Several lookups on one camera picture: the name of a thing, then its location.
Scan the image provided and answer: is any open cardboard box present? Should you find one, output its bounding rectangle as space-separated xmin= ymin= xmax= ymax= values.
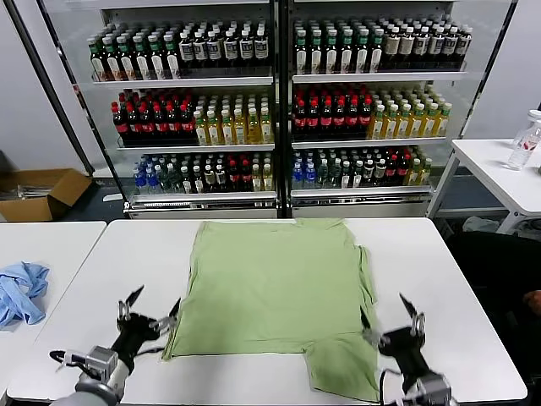
xmin=0 ymin=167 xmax=94 ymax=223

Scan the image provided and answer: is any bundle of metal rods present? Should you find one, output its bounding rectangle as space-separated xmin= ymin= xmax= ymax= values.
xmin=0 ymin=184 xmax=50 ymax=200

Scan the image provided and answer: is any black diagonal metal pole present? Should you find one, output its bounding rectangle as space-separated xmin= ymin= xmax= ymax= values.
xmin=6 ymin=0 xmax=96 ymax=177

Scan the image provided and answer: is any transparent cabinet side panel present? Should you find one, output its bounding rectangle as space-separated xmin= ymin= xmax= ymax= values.
xmin=36 ymin=0 xmax=128 ymax=204
xmin=429 ymin=0 xmax=519 ymax=200

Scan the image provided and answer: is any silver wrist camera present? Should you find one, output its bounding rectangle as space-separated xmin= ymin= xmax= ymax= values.
xmin=85 ymin=345 xmax=120 ymax=376
xmin=416 ymin=374 xmax=452 ymax=398

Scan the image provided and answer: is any white side table with legs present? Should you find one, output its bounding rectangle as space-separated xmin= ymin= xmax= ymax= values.
xmin=427 ymin=138 xmax=541 ymax=236

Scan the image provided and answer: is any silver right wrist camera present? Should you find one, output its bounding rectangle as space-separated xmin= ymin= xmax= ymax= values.
xmin=416 ymin=374 xmax=452 ymax=398

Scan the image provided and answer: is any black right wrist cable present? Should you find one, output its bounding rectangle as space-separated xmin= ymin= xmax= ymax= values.
xmin=377 ymin=366 xmax=409 ymax=406

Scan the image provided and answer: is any clear bottle with red label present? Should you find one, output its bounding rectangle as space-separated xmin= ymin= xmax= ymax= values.
xmin=506 ymin=119 xmax=541 ymax=171

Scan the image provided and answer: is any light green t-shirt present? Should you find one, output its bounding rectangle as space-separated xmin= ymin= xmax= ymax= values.
xmin=161 ymin=217 xmax=380 ymax=403

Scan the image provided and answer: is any white cap dark label bottle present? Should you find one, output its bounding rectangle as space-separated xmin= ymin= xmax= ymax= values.
xmin=223 ymin=30 xmax=240 ymax=69
xmin=429 ymin=27 xmax=445 ymax=69
xmin=444 ymin=27 xmax=460 ymax=69
xmin=414 ymin=27 xmax=430 ymax=69
xmin=178 ymin=31 xmax=194 ymax=71
xmin=458 ymin=27 xmax=473 ymax=69
xmin=206 ymin=30 xmax=223 ymax=70
xmin=193 ymin=31 xmax=209 ymax=70
xmin=254 ymin=28 xmax=271 ymax=68
xmin=239 ymin=29 xmax=255 ymax=69

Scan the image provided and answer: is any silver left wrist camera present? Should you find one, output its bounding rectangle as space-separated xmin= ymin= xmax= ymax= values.
xmin=85 ymin=345 xmax=120 ymax=376

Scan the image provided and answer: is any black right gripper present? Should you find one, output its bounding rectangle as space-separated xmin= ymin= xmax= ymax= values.
xmin=359 ymin=292 xmax=429 ymax=378

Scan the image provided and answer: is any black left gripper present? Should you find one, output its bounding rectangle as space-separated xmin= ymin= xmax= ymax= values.
xmin=112 ymin=285 xmax=182 ymax=374

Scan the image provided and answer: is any person in black clothes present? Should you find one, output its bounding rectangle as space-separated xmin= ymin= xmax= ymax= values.
xmin=445 ymin=230 xmax=541 ymax=365

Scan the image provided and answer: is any bare person hand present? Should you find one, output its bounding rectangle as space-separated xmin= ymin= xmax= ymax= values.
xmin=522 ymin=289 xmax=541 ymax=319

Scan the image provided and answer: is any green cap tea bottle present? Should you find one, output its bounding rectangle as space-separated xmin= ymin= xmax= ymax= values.
xmin=309 ymin=30 xmax=325 ymax=75
xmin=148 ymin=35 xmax=166 ymax=80
xmin=355 ymin=29 xmax=370 ymax=74
xmin=295 ymin=36 xmax=310 ymax=75
xmin=340 ymin=29 xmax=355 ymax=74
xmin=103 ymin=38 xmax=120 ymax=81
xmin=88 ymin=40 xmax=106 ymax=82
xmin=369 ymin=29 xmax=385 ymax=73
xmin=163 ymin=34 xmax=181 ymax=80
xmin=133 ymin=36 xmax=150 ymax=80
xmin=325 ymin=29 xmax=340 ymax=74
xmin=117 ymin=36 xmax=134 ymax=81

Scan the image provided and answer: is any white beverage display cabinet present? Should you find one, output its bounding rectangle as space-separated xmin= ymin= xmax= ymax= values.
xmin=100 ymin=0 xmax=281 ymax=220
xmin=281 ymin=0 xmax=470 ymax=219

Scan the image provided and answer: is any crumpled light blue cloth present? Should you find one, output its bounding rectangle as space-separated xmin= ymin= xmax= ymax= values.
xmin=0 ymin=261 xmax=51 ymax=332

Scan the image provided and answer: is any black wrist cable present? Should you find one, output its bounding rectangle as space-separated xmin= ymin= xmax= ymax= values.
xmin=377 ymin=366 xmax=409 ymax=406
xmin=49 ymin=348 xmax=92 ymax=373

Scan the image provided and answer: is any clear white cap bottle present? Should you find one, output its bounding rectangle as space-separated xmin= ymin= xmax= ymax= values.
xmin=512 ymin=108 xmax=541 ymax=147

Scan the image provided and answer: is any beige label tea bottle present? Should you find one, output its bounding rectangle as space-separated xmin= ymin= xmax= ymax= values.
xmin=385 ymin=27 xmax=402 ymax=69
xmin=399 ymin=27 xmax=416 ymax=69

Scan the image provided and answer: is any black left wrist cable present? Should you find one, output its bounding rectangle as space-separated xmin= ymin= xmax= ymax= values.
xmin=49 ymin=348 xmax=92 ymax=373

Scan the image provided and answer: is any grey crumpled cloth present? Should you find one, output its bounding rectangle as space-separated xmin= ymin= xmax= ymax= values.
xmin=462 ymin=215 xmax=500 ymax=233

